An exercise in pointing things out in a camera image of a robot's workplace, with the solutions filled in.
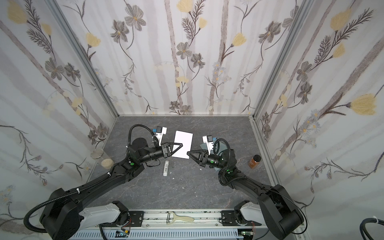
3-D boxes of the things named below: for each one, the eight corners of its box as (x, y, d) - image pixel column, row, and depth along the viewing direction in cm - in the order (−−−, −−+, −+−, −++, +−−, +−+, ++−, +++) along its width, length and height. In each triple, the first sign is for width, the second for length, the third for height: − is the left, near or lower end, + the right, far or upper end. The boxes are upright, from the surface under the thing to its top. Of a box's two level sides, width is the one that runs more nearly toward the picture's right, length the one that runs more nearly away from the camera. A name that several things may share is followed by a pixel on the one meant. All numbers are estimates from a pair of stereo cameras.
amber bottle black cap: (248, 169, 94) (254, 162, 86) (247, 162, 97) (252, 154, 89) (256, 169, 94) (262, 162, 86) (254, 162, 97) (260, 154, 89)
